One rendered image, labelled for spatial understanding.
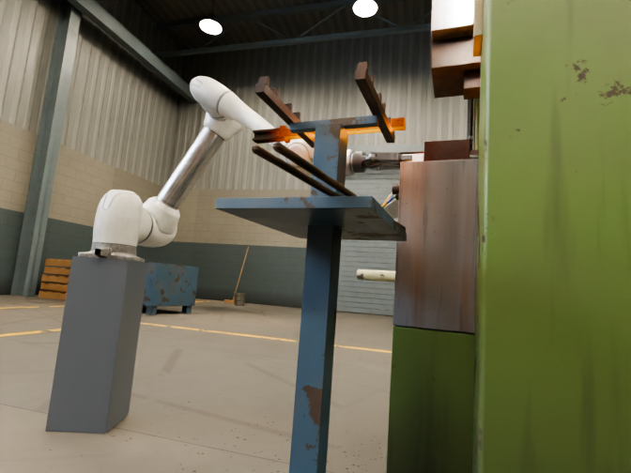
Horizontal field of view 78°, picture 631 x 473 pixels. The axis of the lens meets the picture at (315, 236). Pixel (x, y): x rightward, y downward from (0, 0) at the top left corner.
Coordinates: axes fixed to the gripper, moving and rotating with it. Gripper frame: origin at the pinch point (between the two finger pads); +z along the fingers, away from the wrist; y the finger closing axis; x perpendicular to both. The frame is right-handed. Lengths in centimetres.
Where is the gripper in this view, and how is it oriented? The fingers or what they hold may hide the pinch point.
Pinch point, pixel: (413, 160)
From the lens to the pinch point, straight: 134.9
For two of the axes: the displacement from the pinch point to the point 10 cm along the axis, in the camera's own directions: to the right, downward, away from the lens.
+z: 9.4, 0.2, -3.5
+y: -3.4, -1.5, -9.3
